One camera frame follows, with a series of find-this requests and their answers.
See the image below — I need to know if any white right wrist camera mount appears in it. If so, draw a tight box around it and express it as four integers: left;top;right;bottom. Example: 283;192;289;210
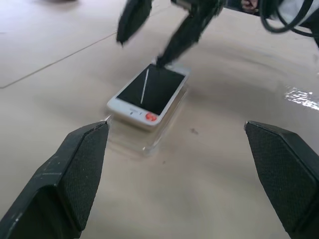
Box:
276;0;311;25

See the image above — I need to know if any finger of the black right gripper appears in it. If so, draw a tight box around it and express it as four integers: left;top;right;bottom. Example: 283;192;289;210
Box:
116;0;153;47
155;9;220;69

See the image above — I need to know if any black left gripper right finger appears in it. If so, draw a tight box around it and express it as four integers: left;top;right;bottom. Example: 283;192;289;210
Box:
243;120;319;239

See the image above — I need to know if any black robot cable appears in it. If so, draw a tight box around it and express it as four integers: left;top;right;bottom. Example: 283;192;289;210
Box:
259;0;319;48

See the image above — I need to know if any white smartphone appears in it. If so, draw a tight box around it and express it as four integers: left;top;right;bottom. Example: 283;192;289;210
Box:
107;63;192;132

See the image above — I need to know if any clear plastic phone case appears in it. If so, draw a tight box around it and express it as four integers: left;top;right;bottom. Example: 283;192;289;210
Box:
105;63;193;158

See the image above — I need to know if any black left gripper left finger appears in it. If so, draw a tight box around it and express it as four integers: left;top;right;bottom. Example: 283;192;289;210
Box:
0;121;111;239

